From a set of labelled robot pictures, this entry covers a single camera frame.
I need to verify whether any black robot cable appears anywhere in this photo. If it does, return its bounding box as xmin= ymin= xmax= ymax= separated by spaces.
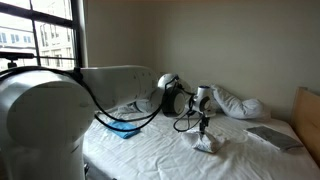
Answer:
xmin=0 ymin=65 xmax=205 ymax=133

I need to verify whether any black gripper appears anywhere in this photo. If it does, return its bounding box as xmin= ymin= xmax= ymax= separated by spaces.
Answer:
xmin=199 ymin=115 xmax=210 ymax=135

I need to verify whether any black stereo camera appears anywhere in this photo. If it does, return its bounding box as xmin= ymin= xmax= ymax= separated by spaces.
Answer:
xmin=0 ymin=51 xmax=36 ymax=69

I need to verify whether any dark window frame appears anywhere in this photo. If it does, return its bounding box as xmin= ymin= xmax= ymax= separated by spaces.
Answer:
xmin=0 ymin=0 xmax=87 ymax=70

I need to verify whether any wooden headboard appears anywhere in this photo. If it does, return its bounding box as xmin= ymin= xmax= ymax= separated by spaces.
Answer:
xmin=289 ymin=86 xmax=320 ymax=168

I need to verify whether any grey duvet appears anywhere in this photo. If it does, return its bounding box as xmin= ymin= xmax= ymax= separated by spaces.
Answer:
xmin=116 ymin=79 xmax=201 ymax=116

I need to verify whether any white sheeted mattress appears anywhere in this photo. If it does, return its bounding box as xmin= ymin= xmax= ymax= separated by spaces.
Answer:
xmin=82 ymin=91 xmax=320 ymax=180

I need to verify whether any white cloth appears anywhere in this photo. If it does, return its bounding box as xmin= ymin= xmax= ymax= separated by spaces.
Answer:
xmin=181 ymin=129 xmax=228 ymax=154

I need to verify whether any white pillow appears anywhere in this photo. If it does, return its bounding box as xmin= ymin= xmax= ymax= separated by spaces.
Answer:
xmin=209 ymin=83 xmax=272 ymax=122

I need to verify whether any blue folded cloth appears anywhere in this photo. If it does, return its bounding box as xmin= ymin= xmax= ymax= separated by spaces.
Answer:
xmin=105 ymin=119 xmax=142 ymax=140

